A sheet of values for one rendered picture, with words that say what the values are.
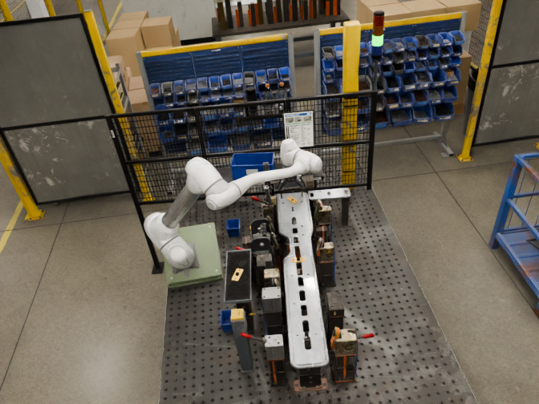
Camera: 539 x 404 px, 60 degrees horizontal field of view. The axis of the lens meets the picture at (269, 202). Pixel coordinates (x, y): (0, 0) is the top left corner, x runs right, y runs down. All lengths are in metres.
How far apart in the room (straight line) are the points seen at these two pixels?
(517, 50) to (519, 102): 0.61
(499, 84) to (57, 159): 4.45
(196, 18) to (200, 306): 6.96
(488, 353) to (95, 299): 3.13
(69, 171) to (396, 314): 3.51
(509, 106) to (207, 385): 4.17
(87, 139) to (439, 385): 3.72
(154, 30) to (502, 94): 4.55
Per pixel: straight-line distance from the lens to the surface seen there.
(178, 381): 2.78
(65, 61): 4.56
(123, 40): 6.84
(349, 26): 3.22
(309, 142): 3.49
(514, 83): 5.43
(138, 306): 4.15
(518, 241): 4.43
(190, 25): 9.32
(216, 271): 3.15
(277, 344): 2.37
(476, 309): 4.02
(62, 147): 4.99
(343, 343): 2.39
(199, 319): 2.99
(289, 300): 2.61
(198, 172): 2.54
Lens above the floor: 3.00
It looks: 38 degrees down
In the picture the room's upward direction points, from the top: 6 degrees counter-clockwise
